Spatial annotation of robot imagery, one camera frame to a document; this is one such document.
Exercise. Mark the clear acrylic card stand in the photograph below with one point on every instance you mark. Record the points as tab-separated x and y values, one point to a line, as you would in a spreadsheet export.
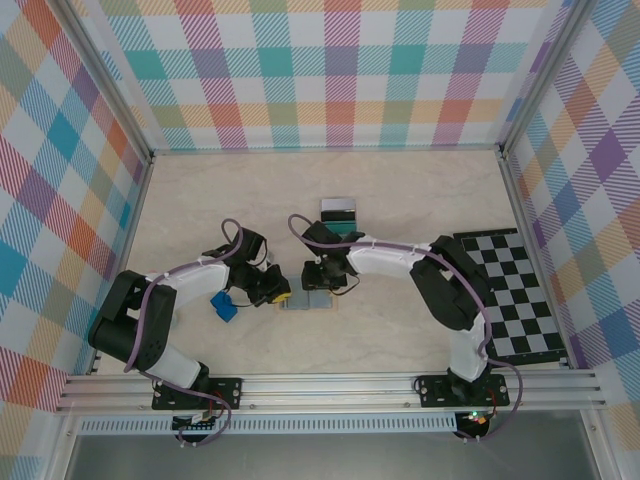
340	212

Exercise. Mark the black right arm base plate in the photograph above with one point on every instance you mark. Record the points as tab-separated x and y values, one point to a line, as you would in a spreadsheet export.
435	390

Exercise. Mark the shiny silver card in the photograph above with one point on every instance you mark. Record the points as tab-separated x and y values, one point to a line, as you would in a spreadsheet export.
339	205

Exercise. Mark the teal credit card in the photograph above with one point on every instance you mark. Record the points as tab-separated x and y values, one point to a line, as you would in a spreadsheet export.
348	228

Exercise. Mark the blue plastic block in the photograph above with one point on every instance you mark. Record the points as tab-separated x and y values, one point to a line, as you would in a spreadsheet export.
225	306

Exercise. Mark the aluminium frame rail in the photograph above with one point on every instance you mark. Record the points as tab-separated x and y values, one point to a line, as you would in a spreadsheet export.
325	149
520	200
127	225

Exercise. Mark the black striped card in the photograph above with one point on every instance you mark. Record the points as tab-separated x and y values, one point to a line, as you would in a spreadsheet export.
340	216

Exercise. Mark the small green circuit board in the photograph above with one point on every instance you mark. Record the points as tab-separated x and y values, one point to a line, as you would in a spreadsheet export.
197	424

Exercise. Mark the black white checkerboard board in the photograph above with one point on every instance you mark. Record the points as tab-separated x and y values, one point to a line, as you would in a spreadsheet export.
520	300

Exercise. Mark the circuit board with lit LEDs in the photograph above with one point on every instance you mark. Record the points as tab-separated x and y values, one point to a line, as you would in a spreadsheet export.
477	419

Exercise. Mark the aluminium frame post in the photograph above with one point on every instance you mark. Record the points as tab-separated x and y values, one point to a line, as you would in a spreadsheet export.
542	75
109	80

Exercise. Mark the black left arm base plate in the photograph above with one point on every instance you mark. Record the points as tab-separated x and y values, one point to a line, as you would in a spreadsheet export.
225	392

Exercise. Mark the grey metal panel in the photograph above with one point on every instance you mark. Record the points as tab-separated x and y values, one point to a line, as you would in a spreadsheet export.
325	457

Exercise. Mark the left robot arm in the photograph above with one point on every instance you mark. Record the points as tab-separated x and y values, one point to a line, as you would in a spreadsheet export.
200	280

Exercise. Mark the aluminium mounting rail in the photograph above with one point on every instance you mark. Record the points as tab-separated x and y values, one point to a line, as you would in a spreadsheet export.
325	390

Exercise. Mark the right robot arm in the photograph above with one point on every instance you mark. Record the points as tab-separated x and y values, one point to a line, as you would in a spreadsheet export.
390	257

